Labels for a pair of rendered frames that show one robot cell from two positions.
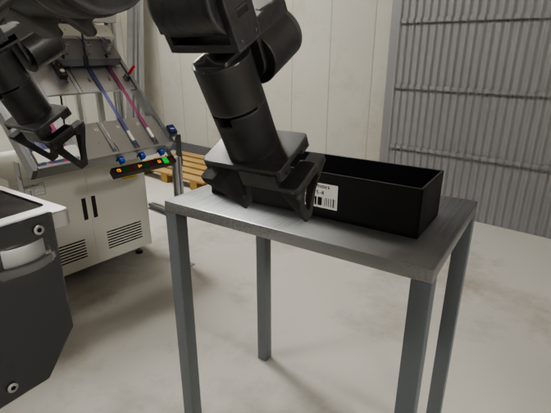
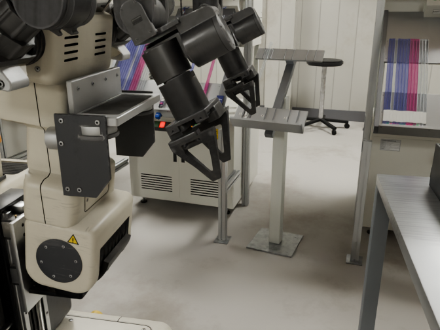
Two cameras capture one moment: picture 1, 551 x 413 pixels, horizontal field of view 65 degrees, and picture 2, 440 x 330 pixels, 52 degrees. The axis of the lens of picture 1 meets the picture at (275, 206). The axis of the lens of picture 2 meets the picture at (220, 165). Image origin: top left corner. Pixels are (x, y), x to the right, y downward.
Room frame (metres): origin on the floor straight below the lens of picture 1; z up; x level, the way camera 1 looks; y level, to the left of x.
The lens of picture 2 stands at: (0.24, -0.60, 1.22)
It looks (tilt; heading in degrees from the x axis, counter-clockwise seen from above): 19 degrees down; 67
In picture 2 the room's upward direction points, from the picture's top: straight up
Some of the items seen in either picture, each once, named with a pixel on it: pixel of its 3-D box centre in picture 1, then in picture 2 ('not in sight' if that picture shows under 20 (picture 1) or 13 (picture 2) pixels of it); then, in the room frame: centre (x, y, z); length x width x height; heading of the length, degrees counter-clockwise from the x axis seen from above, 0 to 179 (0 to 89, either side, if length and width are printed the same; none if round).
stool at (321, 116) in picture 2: not in sight; (322, 94); (3.07, 3.37, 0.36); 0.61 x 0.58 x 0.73; 139
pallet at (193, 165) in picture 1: (192, 169); not in sight; (4.13, 0.83, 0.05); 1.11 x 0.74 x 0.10; 50
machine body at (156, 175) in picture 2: not in sight; (197, 150); (1.22, 2.16, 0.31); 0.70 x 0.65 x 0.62; 140
